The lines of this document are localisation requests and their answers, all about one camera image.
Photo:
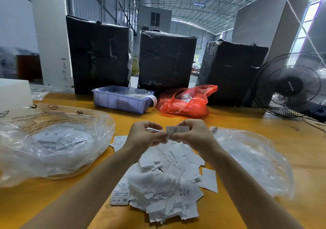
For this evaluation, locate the person's left hand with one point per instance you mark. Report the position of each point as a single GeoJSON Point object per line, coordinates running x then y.
{"type": "Point", "coordinates": [141, 137]}

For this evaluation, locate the person's right hand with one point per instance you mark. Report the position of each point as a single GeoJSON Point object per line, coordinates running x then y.
{"type": "Point", "coordinates": [196, 134]}

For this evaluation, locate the white paper label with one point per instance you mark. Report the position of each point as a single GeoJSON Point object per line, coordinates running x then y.
{"type": "Point", "coordinates": [178, 129]}

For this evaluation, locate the pile of white labels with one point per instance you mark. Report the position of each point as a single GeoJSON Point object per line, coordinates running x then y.
{"type": "Point", "coordinates": [165, 183]}

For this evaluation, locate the clear plastic bag black print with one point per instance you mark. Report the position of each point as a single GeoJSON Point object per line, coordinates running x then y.
{"type": "Point", "coordinates": [257, 157]}

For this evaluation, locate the large clear bag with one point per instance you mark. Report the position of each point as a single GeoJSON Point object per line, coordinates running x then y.
{"type": "Point", "coordinates": [55, 145]}

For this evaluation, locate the person's right forearm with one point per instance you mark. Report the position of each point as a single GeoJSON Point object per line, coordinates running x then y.
{"type": "Point", "coordinates": [254, 195]}

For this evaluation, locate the person's left forearm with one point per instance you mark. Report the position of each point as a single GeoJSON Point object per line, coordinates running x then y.
{"type": "Point", "coordinates": [76, 195]}

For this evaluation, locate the red plastic bag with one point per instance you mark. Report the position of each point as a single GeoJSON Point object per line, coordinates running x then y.
{"type": "Point", "coordinates": [186, 102]}

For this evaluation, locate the blue plastic bin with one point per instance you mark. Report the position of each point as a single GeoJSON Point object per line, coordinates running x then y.
{"type": "Point", "coordinates": [118, 100]}

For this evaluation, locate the large black wrapped bale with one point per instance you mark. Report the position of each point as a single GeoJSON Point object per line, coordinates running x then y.
{"type": "Point", "coordinates": [99, 55]}
{"type": "Point", "coordinates": [233, 73]}
{"type": "Point", "coordinates": [167, 62]}

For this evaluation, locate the black table fan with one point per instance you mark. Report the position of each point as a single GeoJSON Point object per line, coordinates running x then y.
{"type": "Point", "coordinates": [290, 84]}

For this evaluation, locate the grey cabin with window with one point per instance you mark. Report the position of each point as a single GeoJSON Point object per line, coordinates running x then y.
{"type": "Point", "coordinates": [154, 18]}

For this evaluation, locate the brown wooden cabinet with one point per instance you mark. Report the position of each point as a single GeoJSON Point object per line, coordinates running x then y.
{"type": "Point", "coordinates": [28, 67]}

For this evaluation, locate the white foam box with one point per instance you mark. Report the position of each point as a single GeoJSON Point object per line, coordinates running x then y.
{"type": "Point", "coordinates": [14, 95]}

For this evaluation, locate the white pillar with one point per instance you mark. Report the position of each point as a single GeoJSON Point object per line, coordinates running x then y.
{"type": "Point", "coordinates": [51, 33]}

